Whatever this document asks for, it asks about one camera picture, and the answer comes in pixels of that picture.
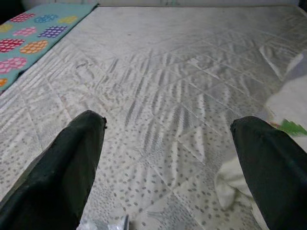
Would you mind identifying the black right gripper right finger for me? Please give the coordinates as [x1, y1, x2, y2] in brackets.
[230, 116, 307, 230]

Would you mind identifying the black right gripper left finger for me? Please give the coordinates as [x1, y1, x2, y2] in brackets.
[0, 110, 106, 230]

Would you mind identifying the white pillow with tree print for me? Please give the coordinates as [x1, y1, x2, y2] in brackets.
[214, 54, 307, 211]

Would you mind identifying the grey quilted mattress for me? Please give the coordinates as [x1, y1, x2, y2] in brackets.
[0, 4, 307, 230]

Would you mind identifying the teal mat with coloured dots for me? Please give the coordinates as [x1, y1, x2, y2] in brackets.
[0, 2, 99, 91]

